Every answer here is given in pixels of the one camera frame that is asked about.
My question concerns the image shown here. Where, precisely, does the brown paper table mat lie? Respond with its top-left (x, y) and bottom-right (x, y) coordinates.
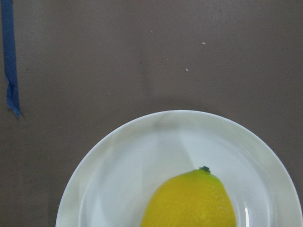
top-left (0, 0), bottom-right (303, 227)

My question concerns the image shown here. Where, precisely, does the yellow lemon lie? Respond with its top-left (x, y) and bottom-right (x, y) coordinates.
top-left (140, 166), bottom-right (237, 227)

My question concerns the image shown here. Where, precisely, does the white plate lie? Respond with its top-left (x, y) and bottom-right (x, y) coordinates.
top-left (55, 110), bottom-right (303, 227)

